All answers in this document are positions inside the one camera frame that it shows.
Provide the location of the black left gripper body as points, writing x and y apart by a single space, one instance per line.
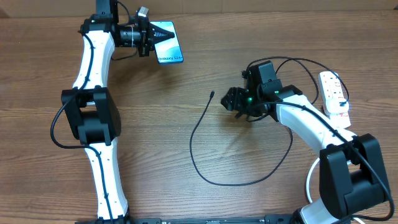
143 44

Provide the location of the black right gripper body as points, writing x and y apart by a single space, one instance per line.
252 106

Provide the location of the Samsung Galaxy S24 smartphone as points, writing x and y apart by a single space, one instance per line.
168 51

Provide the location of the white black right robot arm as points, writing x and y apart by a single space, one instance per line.
352 171

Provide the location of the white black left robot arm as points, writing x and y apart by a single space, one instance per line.
91 112

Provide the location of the white charger plug adapter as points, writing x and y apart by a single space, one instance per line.
335 106

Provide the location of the white power strip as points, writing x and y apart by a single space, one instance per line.
332 96

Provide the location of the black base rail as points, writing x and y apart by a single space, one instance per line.
268 219

